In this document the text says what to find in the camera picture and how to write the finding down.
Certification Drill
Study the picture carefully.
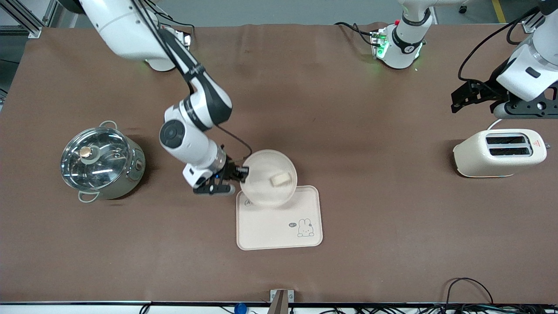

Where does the round cream plate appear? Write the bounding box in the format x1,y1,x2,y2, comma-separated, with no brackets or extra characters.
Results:
241,150,298,208

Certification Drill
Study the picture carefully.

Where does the cream two-slot toaster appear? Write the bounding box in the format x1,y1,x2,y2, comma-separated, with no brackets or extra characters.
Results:
453,129,551,178

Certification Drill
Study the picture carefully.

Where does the pale green electric pot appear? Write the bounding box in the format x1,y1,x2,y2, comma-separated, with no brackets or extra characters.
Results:
78,120,146,204

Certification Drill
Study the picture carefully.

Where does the cream rabbit print tray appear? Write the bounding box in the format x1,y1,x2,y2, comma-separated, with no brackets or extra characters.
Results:
236,185,323,251

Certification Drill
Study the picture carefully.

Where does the glass pot lid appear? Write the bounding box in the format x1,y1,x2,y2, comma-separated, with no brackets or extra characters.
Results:
60,127,131,191

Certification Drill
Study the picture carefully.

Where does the brown table cover cloth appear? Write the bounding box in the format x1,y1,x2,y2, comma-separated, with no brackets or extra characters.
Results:
0,24,558,304

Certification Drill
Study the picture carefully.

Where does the aluminium frame profile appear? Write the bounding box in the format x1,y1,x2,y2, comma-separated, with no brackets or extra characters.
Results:
0,0,60,39
521,10,546,34

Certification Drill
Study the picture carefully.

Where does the black left arm base cable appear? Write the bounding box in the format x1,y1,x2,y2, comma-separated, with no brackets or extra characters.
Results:
334,21,377,47

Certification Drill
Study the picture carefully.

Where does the black arm base cable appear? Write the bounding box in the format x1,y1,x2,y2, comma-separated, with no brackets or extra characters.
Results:
153,9,196,36
334,21,377,47

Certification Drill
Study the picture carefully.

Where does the grey metal camera bracket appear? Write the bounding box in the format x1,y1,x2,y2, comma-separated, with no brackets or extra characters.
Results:
270,289,295,314

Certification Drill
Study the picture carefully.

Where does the black right arm base cable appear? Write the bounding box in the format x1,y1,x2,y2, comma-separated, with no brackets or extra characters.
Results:
153,9,196,36

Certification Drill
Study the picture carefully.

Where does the black looped cable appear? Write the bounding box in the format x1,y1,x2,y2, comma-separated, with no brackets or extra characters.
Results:
443,277,494,307

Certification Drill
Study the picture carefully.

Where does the black cable bundle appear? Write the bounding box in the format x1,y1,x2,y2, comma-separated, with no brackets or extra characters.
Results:
288,304,558,314

